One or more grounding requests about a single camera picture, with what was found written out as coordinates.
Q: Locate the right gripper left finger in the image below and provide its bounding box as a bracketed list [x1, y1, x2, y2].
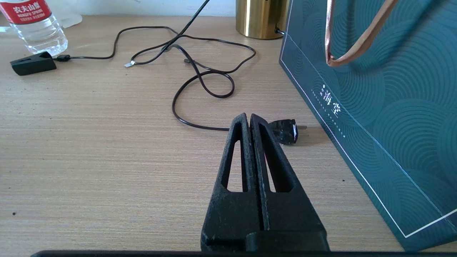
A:
[201, 113, 264, 251]

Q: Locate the black power cord with plug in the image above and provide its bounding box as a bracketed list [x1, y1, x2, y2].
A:
[162, 34, 307, 145]

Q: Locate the dark teal gift bag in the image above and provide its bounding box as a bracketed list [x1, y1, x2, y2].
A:
[279, 0, 457, 252]

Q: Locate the water bottle with red cap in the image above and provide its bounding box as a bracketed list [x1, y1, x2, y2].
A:
[0, 0, 68, 56]

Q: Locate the white toilet paper roll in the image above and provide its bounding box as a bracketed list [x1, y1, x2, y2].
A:
[48, 0, 83, 29]

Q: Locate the brass desk lamp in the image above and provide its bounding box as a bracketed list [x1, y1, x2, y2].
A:
[236, 0, 290, 40]

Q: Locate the black cable with silver connector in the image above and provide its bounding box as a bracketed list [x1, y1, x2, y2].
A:
[124, 0, 211, 68]

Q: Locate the black clip charger with cable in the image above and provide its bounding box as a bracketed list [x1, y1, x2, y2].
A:
[10, 26, 181, 76]

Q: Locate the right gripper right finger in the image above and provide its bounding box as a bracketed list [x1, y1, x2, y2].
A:
[250, 114, 330, 251]

